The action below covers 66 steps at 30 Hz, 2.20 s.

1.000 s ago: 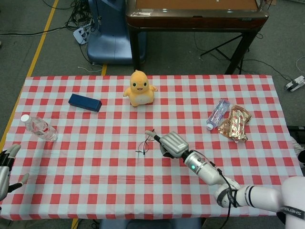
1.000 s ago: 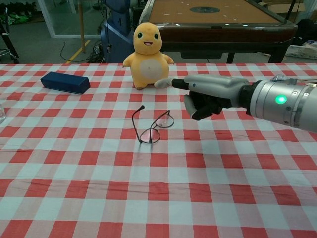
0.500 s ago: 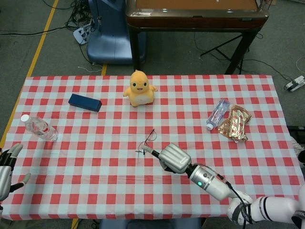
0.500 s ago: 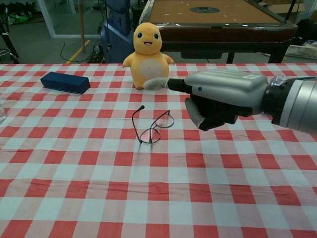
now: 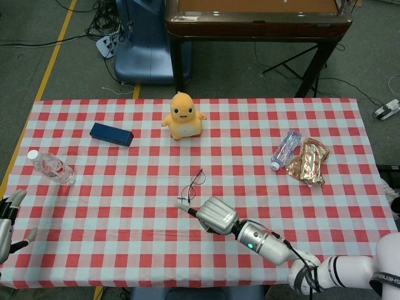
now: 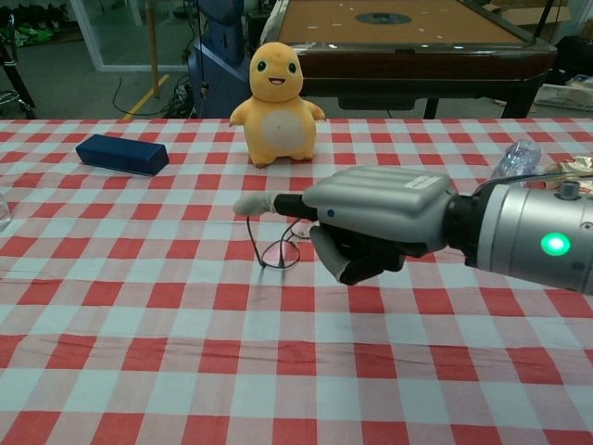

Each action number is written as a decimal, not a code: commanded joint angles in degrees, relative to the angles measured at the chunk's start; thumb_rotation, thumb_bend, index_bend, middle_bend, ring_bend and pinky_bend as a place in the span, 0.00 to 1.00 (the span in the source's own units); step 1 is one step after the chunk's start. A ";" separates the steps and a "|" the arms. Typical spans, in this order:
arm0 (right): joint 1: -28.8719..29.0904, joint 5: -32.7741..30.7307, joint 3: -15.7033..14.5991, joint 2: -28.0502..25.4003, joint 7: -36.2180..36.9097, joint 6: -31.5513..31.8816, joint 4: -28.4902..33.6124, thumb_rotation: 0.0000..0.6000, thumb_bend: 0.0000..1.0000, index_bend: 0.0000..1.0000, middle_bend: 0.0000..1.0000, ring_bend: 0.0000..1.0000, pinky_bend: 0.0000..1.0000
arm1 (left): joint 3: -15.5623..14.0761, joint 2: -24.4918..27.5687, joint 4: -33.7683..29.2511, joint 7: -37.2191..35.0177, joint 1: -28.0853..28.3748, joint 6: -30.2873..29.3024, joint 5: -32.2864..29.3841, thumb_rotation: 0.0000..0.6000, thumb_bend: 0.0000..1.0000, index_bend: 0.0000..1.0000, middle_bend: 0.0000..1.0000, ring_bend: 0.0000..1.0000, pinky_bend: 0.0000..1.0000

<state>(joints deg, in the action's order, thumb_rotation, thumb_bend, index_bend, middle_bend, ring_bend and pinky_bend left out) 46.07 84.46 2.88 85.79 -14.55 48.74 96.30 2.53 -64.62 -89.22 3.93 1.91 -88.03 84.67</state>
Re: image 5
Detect black wire eyeglasses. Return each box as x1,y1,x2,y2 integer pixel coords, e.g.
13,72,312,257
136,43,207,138
177,168,205,204

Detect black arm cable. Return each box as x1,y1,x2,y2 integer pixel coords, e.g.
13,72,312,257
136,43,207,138
249,219,321,293

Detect dark blue rectangular box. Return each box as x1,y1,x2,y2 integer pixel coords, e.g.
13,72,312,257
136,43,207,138
89,122,134,148

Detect gold red-printed snack packet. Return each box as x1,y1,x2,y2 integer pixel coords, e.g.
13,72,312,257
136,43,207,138
299,136,331,183

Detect brown gold snack packet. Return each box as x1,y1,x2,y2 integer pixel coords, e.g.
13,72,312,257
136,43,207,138
285,155,325,188

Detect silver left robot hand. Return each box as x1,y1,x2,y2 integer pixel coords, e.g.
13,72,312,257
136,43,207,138
0,188,39,265

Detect dark wooden game table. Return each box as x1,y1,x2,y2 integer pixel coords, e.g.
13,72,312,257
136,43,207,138
164,0,354,98

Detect white grey power strip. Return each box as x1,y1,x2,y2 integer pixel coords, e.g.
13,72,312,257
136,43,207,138
371,98,400,121

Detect red white checkered tablecloth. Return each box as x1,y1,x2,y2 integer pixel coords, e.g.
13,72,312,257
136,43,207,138
0,97,398,289

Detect yellow dinosaur plush toy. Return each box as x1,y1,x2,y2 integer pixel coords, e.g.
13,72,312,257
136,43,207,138
161,91,208,141

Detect clear bottle red label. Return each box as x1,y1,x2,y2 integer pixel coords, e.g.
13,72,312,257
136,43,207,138
27,149,77,186

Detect clear plastic bottle white cap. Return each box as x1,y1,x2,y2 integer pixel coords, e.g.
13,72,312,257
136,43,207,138
270,129,303,171

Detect blue machine base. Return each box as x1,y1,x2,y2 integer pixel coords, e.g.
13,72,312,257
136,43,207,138
113,0,193,86

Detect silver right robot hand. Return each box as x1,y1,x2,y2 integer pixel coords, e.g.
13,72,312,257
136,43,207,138
174,196,241,236

